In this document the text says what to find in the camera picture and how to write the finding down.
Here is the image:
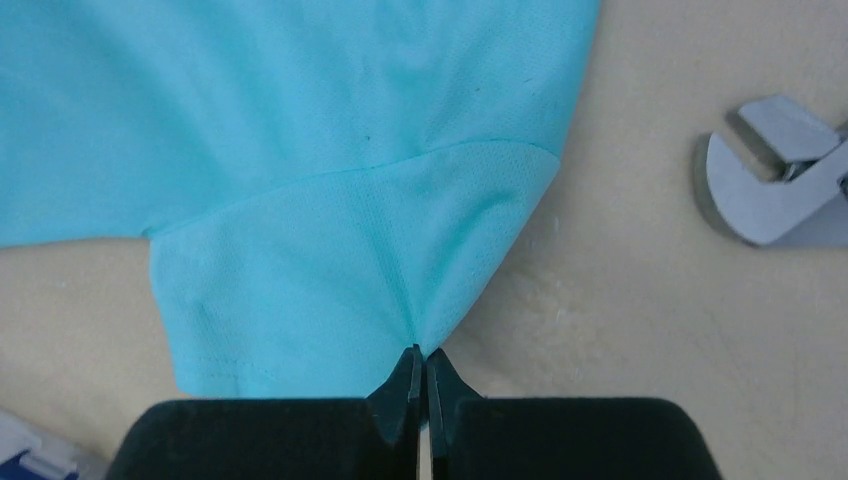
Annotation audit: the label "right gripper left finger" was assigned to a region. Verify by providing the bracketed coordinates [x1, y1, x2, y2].
[106, 346, 423, 479]

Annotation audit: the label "clear plastic screw box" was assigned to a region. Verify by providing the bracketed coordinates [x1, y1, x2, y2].
[1, 410, 109, 480]

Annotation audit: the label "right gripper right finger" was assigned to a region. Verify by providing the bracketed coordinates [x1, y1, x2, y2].
[425, 350, 721, 479]

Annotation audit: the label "teal t-shirt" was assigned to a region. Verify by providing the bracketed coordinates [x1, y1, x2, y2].
[1, 1, 600, 398]

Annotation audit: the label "adjustable wrench red handle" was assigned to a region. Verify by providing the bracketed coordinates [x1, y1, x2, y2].
[693, 95, 847, 248]

